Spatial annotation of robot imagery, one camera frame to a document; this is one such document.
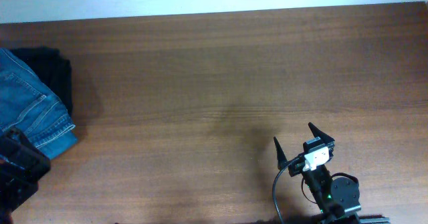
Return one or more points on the blue denim jeans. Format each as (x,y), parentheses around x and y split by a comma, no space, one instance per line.
(29,105)

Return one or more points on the black folded garment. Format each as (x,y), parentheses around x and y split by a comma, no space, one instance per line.
(52,69)

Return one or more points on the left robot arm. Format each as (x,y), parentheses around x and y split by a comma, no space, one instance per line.
(22,166)

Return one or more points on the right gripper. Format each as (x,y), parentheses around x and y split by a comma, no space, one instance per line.
(298,168)

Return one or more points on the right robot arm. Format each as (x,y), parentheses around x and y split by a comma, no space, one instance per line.
(336,195)

